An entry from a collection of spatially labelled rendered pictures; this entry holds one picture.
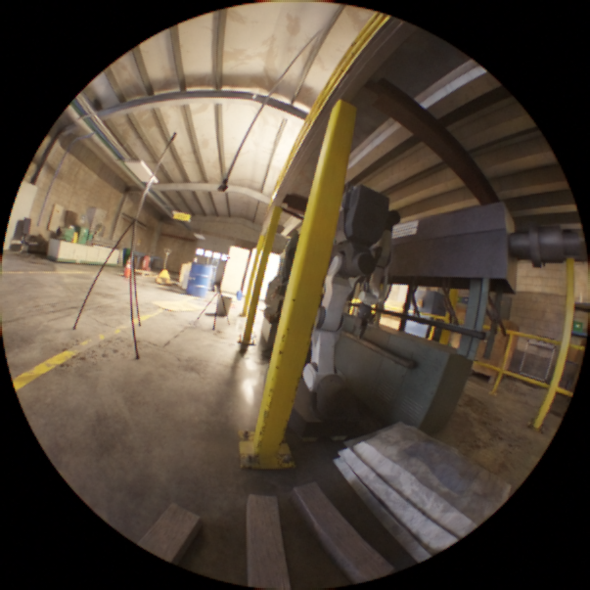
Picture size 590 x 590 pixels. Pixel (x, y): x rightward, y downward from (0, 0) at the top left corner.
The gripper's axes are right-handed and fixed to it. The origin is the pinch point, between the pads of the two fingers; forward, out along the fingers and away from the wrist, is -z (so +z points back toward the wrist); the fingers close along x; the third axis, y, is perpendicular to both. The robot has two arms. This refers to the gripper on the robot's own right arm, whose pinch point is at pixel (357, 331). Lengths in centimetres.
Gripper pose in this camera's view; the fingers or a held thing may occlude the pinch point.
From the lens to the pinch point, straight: 133.4
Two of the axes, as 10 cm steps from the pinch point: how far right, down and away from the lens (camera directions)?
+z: 2.6, -9.4, -2.1
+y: -9.6, -2.2, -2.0
